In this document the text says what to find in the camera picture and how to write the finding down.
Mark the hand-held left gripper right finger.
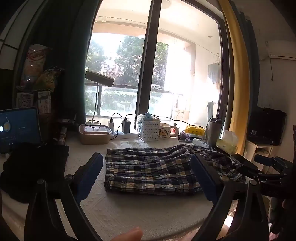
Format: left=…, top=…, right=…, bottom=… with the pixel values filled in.
left=190, top=153, right=270, bottom=241

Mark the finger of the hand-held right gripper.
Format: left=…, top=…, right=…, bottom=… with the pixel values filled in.
left=230, top=153, right=259, bottom=173
left=254, top=154, right=281, bottom=167

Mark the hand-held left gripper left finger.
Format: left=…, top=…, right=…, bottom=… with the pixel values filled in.
left=23, top=152, right=104, bottom=241

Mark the plaid shirt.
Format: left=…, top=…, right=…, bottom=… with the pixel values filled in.
left=104, top=144, right=245, bottom=194

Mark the person's right hand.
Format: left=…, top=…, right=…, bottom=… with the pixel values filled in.
left=268, top=197, right=296, bottom=235

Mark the person's left hand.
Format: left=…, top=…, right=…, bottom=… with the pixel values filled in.
left=109, top=227, right=144, bottom=241

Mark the white side table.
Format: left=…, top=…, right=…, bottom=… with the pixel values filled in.
left=244, top=139, right=281, bottom=174

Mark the yellow tissue pack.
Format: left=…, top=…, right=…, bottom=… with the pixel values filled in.
left=216, top=130, right=238, bottom=154

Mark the black box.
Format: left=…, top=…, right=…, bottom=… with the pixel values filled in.
left=247, top=107, right=287, bottom=146

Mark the white lotion tube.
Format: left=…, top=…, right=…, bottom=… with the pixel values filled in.
left=192, top=138, right=212, bottom=149

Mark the beige lidded food container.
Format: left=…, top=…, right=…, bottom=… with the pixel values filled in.
left=78, top=124, right=112, bottom=145

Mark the steel tumbler with black lid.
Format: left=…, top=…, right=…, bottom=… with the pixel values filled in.
left=205, top=117, right=223, bottom=147

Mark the yellow plastic bag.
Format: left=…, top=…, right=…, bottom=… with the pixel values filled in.
left=185, top=125, right=206, bottom=137

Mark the white power strip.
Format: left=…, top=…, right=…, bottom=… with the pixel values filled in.
left=109, top=130, right=140, bottom=139

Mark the white textured table cloth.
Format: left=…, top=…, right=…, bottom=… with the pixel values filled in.
left=0, top=137, right=232, bottom=241

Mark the white bear print mug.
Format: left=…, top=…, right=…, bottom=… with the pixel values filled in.
left=158, top=123, right=178, bottom=139

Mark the dark grey upright object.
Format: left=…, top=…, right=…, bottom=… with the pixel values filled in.
left=207, top=101, right=214, bottom=122

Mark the black cloth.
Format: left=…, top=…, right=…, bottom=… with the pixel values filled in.
left=0, top=142, right=70, bottom=204

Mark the white perforated basket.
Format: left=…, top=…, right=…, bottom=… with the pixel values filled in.
left=140, top=119, right=160, bottom=141

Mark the tall printed white box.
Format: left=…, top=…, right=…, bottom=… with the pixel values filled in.
left=38, top=91, right=52, bottom=114

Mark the yellow curtain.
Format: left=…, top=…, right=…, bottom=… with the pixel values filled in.
left=217, top=0, right=248, bottom=139

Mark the hanging dark garment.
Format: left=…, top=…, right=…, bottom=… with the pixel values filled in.
left=208, top=62, right=222, bottom=86

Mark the white desk lamp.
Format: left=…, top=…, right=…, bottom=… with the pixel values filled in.
left=85, top=71, right=115, bottom=126

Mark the small printed white box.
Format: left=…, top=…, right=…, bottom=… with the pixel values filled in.
left=16, top=92, right=34, bottom=108

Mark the yellow green snack bag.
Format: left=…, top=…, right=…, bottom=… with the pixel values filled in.
left=35, top=67, right=64, bottom=92

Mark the white air conditioner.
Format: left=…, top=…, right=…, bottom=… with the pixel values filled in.
left=265, top=40, right=296, bottom=59

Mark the dark teal curtain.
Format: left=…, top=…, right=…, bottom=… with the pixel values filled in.
left=14, top=0, right=104, bottom=121

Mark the dark window frame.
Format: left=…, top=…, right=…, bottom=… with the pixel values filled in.
left=85, top=0, right=229, bottom=130

